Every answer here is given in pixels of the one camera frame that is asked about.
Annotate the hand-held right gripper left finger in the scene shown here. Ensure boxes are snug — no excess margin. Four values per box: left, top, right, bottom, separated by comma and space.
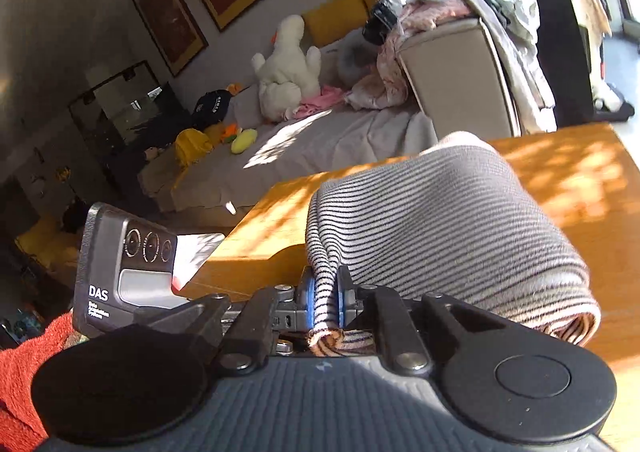
135, 268, 317, 377

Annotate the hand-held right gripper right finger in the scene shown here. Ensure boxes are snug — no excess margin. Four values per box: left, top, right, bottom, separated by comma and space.
337, 267, 542, 377

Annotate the grey striped knit garment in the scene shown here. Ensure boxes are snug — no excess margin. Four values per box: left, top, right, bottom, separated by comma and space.
304, 131, 602, 359

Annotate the yellow floor cushion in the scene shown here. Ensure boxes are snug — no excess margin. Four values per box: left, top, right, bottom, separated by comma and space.
14, 216, 84, 269

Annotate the white board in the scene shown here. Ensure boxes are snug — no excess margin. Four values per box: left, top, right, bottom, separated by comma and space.
171, 231, 227, 291

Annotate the grey sofa cover sheet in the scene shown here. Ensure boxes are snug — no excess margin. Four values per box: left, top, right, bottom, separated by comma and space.
140, 100, 442, 214

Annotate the yellow cloth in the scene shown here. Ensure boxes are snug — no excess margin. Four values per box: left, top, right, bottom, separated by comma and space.
172, 128, 214, 169

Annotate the black framed glass tank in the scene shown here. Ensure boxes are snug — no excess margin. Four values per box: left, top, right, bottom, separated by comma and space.
67, 59, 187, 159

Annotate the yellow-green plush toy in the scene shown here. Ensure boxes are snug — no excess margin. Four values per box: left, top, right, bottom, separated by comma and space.
229, 128, 259, 155

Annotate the black cap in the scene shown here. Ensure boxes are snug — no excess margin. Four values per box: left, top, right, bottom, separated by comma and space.
189, 89, 233, 131

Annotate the pink cloth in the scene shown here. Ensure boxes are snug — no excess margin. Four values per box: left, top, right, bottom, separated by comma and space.
291, 84, 347, 120

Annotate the pink white crumpled blanket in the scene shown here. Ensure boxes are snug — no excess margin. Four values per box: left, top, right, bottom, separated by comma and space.
344, 26, 417, 112

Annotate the white plush goose toy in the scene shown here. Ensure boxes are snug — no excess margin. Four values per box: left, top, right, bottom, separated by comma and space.
249, 14, 322, 123

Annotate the grey fluffy pillow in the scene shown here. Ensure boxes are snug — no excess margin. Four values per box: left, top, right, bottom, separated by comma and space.
336, 29, 382, 84

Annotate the beige sofa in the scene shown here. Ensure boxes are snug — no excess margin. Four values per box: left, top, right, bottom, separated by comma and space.
140, 0, 522, 214

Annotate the black cloth item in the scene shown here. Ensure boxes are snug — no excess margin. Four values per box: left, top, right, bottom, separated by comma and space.
363, 0, 399, 44

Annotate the grey hanging garment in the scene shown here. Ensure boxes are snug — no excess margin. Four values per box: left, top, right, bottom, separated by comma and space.
451, 0, 557, 134

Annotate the pink garment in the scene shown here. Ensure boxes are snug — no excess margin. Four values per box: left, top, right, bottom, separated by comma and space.
399, 0, 474, 32

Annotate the white upright floor cleaner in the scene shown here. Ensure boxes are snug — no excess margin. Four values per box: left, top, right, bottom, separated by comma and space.
589, 39, 637, 124

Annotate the light blue white shirt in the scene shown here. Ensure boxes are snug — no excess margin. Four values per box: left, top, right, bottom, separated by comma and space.
479, 0, 542, 44

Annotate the dark curtain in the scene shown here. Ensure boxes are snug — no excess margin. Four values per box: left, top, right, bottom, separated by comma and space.
499, 0, 597, 129

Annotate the cream hanging towel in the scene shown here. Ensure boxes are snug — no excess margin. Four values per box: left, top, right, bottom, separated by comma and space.
574, 0, 614, 39

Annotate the narrow framed wall picture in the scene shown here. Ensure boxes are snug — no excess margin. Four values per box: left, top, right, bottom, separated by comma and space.
131, 0, 210, 78

